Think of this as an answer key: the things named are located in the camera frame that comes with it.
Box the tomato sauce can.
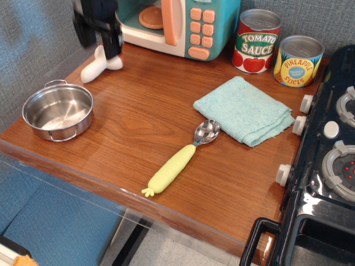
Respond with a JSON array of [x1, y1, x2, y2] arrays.
[[232, 9, 282, 74]]

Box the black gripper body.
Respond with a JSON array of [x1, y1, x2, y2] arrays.
[[73, 1, 118, 47]]

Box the orange fuzzy object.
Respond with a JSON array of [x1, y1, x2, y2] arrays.
[[0, 236, 39, 266]]

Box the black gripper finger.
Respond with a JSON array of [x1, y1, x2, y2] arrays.
[[101, 22, 124, 60]]

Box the light blue folded cloth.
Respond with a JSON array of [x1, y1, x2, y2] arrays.
[[193, 76, 295, 147]]

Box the black toy stove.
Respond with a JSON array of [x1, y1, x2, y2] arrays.
[[240, 45, 354, 265]]

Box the pineapple slices can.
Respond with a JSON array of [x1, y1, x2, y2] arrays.
[[273, 35, 324, 88]]

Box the teal toy microwave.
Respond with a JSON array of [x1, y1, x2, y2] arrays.
[[117, 1, 240, 62]]

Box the small stainless steel pot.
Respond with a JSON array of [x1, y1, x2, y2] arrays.
[[22, 80, 94, 142]]

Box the spoon with yellow handle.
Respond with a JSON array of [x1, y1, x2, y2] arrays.
[[141, 120, 220, 197]]

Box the white mushroom-shaped rattle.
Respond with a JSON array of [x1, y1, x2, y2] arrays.
[[80, 44, 124, 83]]

